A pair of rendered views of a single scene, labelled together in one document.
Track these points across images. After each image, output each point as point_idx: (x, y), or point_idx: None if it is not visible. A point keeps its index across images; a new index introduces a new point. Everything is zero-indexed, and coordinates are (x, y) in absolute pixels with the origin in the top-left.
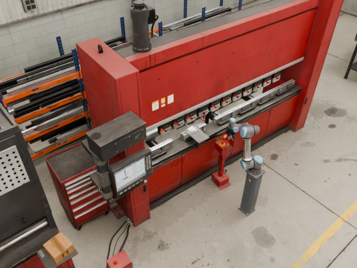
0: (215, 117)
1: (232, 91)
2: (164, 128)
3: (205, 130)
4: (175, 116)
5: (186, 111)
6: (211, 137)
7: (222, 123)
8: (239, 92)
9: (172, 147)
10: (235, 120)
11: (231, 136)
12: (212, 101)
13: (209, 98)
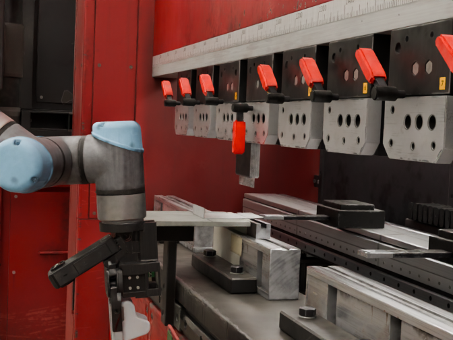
0: (338, 268)
1: (379, 21)
2: (181, 102)
3: (265, 297)
4: (199, 51)
5: (218, 46)
6: (206, 334)
7: (288, 318)
8: (433, 73)
9: (187, 251)
10: (94, 127)
11: (111, 320)
12: (286, 51)
13: (276, 10)
